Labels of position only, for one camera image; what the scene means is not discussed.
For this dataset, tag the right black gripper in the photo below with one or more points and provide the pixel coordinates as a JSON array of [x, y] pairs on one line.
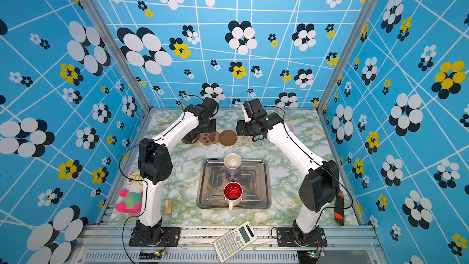
[[240, 128]]

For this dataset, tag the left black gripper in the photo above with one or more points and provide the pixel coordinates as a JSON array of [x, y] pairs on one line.
[[212, 129]]

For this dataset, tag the multicolour woven round coaster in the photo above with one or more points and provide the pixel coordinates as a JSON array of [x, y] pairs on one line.
[[245, 140]]

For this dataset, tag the cork paw print coaster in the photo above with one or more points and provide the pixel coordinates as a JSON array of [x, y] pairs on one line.
[[209, 138]]

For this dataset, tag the brown wooden round coaster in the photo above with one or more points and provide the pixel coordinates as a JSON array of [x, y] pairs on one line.
[[228, 138]]

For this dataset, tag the dark brown round coaster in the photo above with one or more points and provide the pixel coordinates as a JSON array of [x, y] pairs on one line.
[[188, 139]]

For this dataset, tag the cream mug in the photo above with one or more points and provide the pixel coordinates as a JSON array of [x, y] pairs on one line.
[[290, 127]]

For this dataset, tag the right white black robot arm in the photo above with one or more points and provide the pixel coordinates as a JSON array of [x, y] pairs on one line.
[[320, 178]]

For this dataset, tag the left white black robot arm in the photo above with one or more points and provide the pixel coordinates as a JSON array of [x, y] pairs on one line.
[[156, 166]]

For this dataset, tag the lavender ceramic mug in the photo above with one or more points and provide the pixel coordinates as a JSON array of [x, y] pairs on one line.
[[232, 164]]

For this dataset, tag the metal serving tray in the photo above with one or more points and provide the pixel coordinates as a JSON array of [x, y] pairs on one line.
[[248, 189]]

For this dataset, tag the red interior mug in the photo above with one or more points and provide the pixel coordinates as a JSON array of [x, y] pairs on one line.
[[233, 192]]

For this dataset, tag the small wooden block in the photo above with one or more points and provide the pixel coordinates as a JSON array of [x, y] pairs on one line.
[[168, 207]]

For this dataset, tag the plush toy with glasses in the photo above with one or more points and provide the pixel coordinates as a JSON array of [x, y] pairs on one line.
[[131, 195]]

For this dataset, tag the white scientific calculator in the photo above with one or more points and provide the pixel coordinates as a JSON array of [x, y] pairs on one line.
[[234, 241]]

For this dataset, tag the orange black utility knife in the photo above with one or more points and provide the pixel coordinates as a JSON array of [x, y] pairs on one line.
[[339, 209]]

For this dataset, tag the right green circuit board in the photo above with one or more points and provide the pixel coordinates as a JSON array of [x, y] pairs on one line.
[[308, 256]]

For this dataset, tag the green circuit board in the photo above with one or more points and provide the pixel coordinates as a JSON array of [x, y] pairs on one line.
[[308, 256], [152, 255]]

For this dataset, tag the left green circuit board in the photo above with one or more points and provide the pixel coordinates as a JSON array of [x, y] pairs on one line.
[[152, 255]]

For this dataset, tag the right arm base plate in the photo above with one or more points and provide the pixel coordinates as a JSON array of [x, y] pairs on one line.
[[290, 237]]

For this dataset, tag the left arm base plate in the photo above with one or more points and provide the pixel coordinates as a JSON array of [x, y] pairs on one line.
[[157, 237]]

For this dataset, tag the aluminium front frame rail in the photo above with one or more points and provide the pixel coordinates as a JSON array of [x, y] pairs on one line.
[[197, 245]]

